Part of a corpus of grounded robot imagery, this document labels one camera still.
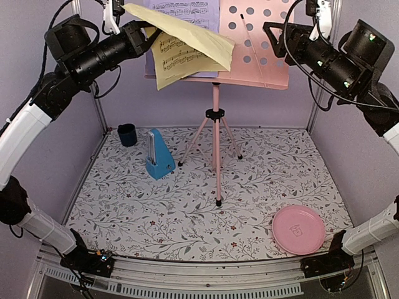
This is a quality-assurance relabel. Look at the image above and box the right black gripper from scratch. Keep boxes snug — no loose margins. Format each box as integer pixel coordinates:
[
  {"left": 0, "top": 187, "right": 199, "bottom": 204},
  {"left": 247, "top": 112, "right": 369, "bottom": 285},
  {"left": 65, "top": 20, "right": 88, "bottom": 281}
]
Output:
[{"left": 263, "top": 20, "right": 363, "bottom": 97}]

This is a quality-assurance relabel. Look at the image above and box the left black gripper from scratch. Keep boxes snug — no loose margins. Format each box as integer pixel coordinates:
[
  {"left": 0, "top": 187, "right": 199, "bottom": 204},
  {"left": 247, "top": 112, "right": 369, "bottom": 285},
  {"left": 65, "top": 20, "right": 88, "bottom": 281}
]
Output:
[{"left": 70, "top": 17, "right": 165, "bottom": 84}]

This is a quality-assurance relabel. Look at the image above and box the pink music stand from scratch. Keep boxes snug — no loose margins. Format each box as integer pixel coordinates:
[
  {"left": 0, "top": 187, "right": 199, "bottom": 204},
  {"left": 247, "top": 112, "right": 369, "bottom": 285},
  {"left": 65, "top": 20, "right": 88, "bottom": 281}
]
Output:
[{"left": 183, "top": 1, "right": 290, "bottom": 206}]

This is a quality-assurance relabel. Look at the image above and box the yellow sheet music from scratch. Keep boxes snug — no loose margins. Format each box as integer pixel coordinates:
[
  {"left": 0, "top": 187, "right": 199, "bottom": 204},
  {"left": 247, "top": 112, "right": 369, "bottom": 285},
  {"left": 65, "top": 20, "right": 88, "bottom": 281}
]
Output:
[{"left": 123, "top": 3, "right": 235, "bottom": 90}]

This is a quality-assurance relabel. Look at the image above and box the purple sheet music paper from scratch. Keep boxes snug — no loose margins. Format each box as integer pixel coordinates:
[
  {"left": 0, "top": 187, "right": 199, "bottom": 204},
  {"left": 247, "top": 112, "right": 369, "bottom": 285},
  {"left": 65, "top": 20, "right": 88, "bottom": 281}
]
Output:
[{"left": 143, "top": 1, "right": 219, "bottom": 78}]

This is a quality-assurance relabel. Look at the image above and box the blue metronome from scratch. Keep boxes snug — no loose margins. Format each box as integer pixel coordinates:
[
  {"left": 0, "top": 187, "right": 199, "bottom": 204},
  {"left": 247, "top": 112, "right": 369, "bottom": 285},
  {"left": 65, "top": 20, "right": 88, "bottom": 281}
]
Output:
[{"left": 146, "top": 129, "right": 176, "bottom": 180}]

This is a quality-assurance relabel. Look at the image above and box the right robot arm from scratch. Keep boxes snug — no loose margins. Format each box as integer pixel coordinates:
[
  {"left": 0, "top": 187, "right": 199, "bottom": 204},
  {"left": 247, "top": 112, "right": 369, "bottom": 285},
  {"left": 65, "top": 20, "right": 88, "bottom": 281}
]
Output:
[{"left": 262, "top": 20, "right": 398, "bottom": 151}]

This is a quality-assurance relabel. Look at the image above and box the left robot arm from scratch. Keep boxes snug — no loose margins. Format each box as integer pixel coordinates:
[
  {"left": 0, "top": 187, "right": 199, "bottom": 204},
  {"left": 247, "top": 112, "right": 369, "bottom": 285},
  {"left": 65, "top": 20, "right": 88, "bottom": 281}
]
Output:
[{"left": 1, "top": 14, "right": 162, "bottom": 270}]

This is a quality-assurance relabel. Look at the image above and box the dark blue cup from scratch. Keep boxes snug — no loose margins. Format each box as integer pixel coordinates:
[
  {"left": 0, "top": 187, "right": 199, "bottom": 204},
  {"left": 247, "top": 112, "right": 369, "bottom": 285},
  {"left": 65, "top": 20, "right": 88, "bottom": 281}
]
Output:
[{"left": 117, "top": 123, "right": 137, "bottom": 147}]

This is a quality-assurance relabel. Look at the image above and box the pink plate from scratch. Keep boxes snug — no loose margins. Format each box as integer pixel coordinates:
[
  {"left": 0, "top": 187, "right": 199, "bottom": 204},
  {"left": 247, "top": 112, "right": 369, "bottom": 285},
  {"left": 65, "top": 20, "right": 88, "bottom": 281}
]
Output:
[{"left": 272, "top": 205, "right": 325, "bottom": 255}]

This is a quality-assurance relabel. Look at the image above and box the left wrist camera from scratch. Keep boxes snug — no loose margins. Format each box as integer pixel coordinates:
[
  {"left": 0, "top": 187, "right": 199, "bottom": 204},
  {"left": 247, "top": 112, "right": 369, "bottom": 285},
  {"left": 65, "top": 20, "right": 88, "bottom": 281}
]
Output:
[{"left": 102, "top": 0, "right": 125, "bottom": 36}]

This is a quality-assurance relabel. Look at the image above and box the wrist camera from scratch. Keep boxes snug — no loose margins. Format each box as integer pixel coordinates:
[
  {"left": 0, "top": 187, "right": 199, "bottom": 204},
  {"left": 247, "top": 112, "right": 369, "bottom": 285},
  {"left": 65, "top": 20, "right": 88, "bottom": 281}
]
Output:
[
  {"left": 305, "top": 0, "right": 332, "bottom": 41},
  {"left": 102, "top": 0, "right": 125, "bottom": 36}
]

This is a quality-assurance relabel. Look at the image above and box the right black cable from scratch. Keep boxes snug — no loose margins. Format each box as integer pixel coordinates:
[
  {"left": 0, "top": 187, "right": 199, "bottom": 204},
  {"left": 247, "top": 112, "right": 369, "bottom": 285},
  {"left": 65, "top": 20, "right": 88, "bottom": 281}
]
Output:
[{"left": 282, "top": 0, "right": 399, "bottom": 112}]

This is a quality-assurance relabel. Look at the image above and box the black cable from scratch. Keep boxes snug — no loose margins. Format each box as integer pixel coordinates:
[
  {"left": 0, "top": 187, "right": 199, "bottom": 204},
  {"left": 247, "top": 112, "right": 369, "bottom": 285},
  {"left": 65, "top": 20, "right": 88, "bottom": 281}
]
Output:
[
  {"left": 282, "top": 0, "right": 399, "bottom": 112},
  {"left": 37, "top": 0, "right": 75, "bottom": 82}
]

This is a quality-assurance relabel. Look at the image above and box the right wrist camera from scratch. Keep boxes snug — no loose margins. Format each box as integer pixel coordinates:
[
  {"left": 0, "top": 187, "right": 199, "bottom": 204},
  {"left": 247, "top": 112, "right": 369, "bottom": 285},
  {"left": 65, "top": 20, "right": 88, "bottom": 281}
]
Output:
[{"left": 305, "top": 0, "right": 332, "bottom": 41}]

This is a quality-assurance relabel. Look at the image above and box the left aluminium frame post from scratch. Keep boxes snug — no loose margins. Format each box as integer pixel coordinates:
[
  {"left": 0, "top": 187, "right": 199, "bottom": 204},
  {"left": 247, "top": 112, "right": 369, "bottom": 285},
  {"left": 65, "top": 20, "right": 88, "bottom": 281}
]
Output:
[{"left": 71, "top": 0, "right": 108, "bottom": 135}]

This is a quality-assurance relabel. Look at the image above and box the left black cable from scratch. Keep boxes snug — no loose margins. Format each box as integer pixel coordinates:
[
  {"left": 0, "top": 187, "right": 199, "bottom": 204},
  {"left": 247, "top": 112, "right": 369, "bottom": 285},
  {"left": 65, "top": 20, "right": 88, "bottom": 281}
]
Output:
[{"left": 37, "top": 0, "right": 75, "bottom": 82}]

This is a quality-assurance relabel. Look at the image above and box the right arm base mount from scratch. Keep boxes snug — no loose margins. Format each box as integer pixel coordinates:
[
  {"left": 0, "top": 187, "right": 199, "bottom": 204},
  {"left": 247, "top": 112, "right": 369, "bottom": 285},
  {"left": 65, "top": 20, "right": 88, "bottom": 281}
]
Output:
[{"left": 300, "top": 249, "right": 355, "bottom": 278}]

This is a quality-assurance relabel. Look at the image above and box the front aluminium rail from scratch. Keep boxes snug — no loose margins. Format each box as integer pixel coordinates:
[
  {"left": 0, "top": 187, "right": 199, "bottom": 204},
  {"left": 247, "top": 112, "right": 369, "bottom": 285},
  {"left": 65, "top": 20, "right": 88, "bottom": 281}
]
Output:
[{"left": 28, "top": 246, "right": 391, "bottom": 298}]

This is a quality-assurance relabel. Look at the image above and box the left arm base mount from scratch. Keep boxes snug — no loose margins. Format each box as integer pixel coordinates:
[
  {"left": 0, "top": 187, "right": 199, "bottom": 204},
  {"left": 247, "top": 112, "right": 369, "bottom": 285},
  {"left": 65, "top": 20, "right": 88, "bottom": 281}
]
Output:
[{"left": 60, "top": 247, "right": 115, "bottom": 278}]

